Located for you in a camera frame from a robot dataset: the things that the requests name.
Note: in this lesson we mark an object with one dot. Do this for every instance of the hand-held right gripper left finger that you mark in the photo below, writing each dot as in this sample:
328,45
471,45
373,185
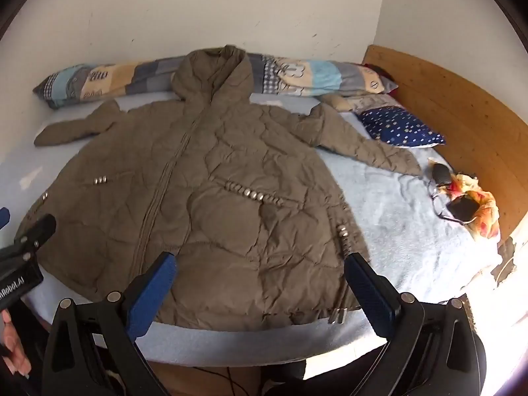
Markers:
150,297

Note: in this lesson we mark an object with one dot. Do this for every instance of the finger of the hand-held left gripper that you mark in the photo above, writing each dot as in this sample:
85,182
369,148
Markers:
4,217
39,231

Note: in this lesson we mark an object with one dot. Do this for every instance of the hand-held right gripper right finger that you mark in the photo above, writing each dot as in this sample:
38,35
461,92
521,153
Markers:
371,297

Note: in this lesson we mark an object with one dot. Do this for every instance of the brown quilted hooded jacket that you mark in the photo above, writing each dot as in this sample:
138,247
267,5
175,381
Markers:
247,173

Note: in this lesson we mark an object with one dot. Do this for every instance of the person's left hand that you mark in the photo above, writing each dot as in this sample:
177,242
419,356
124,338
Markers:
12,346

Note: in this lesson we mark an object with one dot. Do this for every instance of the eyeglasses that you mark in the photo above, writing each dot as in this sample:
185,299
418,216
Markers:
433,204

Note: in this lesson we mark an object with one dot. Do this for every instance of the black phone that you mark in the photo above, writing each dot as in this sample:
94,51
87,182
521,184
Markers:
464,209

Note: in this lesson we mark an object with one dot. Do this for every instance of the orange floral cloth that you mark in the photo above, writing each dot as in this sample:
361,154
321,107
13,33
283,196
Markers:
486,214

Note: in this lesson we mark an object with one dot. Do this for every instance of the dark glasses case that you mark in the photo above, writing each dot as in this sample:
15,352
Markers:
442,173

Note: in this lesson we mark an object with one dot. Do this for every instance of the navy star print pillow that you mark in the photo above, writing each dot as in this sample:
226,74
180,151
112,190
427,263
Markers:
396,128

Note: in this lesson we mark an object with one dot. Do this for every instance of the beige patterned pillow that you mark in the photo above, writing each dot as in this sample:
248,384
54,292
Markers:
371,101

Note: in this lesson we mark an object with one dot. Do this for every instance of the wooden headboard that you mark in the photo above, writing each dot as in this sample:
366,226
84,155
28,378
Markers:
453,107

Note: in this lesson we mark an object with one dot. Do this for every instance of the dark red cloth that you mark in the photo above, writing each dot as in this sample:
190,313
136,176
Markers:
391,84

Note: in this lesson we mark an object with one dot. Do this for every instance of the rolled patchwork blanket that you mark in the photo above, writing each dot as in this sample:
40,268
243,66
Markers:
309,74

